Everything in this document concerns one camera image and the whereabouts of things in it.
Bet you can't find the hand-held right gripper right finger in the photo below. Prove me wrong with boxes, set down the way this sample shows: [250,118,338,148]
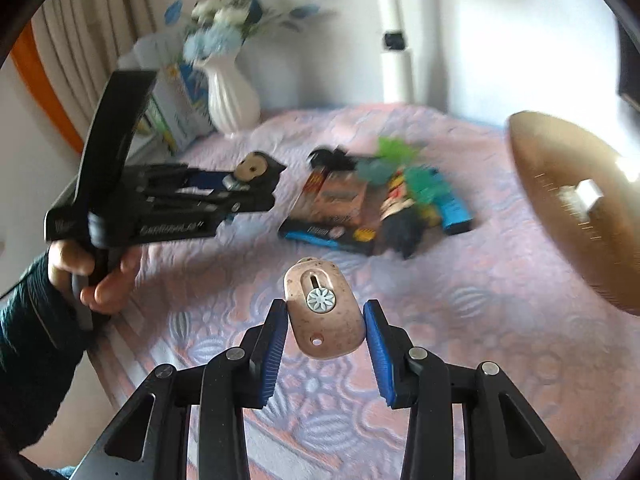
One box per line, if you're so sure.
[362,300,583,480]

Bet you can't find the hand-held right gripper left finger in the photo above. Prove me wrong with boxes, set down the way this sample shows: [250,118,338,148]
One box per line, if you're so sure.
[70,299,290,480]

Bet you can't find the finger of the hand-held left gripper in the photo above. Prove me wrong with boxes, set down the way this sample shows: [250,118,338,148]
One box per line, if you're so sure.
[186,152,288,194]
[192,190,277,224]

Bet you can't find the pink oval tag with flower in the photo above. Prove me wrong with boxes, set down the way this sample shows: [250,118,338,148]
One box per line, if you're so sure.
[284,257,363,360]

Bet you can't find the black-haired toy figure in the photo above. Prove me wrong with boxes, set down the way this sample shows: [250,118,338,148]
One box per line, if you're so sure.
[377,180,431,261]

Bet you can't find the brown glass bowl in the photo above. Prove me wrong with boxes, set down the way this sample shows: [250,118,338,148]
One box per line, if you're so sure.
[506,110,640,317]

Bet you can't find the person's left forearm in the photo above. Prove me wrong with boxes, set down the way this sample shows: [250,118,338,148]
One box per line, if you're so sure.
[0,250,116,461]

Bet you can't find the person's left hand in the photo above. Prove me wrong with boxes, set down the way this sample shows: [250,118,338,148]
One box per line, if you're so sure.
[47,237,144,316]

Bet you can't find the stack of books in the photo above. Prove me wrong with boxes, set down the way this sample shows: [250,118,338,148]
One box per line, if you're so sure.
[117,35,216,156]

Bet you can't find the black flat box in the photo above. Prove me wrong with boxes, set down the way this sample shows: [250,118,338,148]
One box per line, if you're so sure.
[278,170,381,256]

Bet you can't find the white ribbed vase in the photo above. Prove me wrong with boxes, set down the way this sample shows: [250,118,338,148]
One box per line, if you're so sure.
[192,52,262,138]

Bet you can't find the orange-brown small box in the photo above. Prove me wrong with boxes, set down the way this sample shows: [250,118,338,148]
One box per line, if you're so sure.
[320,175,368,221]

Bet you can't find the teal toy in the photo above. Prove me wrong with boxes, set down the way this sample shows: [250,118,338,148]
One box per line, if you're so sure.
[357,157,401,183]

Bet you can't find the blue artificial flowers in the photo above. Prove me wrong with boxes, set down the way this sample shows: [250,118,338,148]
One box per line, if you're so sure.
[162,0,321,63]

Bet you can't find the beige curtain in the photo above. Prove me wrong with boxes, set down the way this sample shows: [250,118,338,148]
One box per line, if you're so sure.
[30,0,166,161]

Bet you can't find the bright green toy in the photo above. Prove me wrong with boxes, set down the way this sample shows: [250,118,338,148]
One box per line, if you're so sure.
[375,137,426,168]

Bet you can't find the white pipe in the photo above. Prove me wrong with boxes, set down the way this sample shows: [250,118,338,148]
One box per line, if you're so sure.
[370,0,416,103]

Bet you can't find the black television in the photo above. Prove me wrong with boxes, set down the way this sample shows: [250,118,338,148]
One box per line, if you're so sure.
[617,20,640,106]

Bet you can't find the orange wall strip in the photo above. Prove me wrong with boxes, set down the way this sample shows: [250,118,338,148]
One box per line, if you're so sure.
[10,35,86,156]

